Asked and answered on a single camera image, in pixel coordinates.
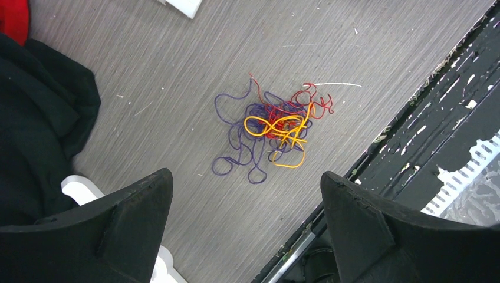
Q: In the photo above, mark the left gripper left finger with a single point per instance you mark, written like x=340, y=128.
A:
x=115, y=238

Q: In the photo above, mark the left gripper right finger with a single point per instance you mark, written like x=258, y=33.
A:
x=378, y=240

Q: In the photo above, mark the black t-shirt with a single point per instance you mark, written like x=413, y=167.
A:
x=49, y=106

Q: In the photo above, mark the white plastic bin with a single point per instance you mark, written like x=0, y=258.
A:
x=186, y=7

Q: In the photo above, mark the red t-shirt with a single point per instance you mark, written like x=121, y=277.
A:
x=15, y=18

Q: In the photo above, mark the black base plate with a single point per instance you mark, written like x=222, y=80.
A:
x=439, y=155

